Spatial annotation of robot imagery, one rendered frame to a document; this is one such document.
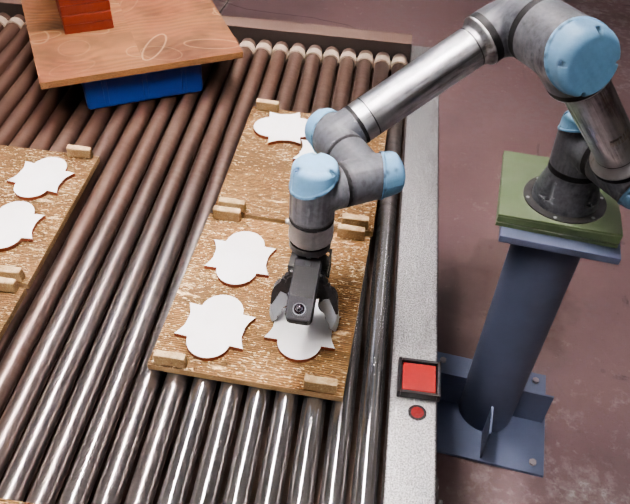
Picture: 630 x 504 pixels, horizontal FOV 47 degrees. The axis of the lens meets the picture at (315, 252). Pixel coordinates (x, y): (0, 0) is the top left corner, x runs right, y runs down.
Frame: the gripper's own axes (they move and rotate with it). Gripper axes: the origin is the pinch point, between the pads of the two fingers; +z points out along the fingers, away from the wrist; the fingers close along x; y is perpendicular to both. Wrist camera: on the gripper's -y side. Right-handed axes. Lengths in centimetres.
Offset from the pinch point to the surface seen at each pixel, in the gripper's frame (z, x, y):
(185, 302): 0.8, 23.1, 2.0
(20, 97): 1, 87, 64
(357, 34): -6, 4, 111
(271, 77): -1, 25, 87
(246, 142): -2, 24, 54
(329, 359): 1.1, -5.9, -5.7
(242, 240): -1.0, 16.4, 19.7
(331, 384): -1.1, -7.2, -12.8
